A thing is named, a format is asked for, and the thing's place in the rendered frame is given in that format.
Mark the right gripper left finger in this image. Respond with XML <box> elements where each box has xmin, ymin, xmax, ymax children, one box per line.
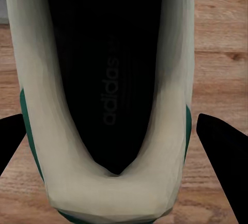
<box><xmin>0</xmin><ymin>114</ymin><xmax>26</xmax><ymax>176</ymax></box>

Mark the gym shoe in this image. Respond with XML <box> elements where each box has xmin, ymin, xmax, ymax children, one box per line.
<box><xmin>6</xmin><ymin>0</ymin><xmax>195</xmax><ymax>224</ymax></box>

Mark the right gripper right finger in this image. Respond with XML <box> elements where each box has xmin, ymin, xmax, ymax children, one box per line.
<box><xmin>196</xmin><ymin>114</ymin><xmax>248</xmax><ymax>224</ymax></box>

